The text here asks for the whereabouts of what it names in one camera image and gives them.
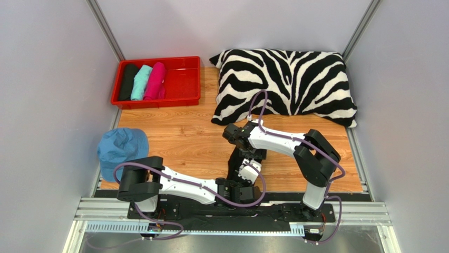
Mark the black t shirt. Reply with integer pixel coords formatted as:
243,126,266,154
226,148,262,180

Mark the blue bucket hat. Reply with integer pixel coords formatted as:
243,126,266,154
97,128,149,182

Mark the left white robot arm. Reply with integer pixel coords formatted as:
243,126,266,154
113,157,266,212

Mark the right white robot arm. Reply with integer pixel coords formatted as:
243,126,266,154
222,121,346,211

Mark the zebra print pillow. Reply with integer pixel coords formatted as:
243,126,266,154
210,48,357,128

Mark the red plastic bin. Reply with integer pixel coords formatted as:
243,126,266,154
110,56,201,110

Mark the rolled pink shirt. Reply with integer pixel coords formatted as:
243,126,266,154
143,62,167,100

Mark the rolled teal shirt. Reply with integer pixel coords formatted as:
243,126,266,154
130,65,153,101

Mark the rolled black shirt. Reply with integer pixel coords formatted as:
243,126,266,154
118,63,139,101

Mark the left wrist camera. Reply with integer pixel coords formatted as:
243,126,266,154
238,158,262,184

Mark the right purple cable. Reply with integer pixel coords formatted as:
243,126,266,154
247,90,347,245

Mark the purple cable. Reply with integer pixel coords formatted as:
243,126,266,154
247,90,347,245
112,158,267,246

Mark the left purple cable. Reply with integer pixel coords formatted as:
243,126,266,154
112,158,267,246

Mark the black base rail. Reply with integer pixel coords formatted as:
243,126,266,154
128,193,338,233

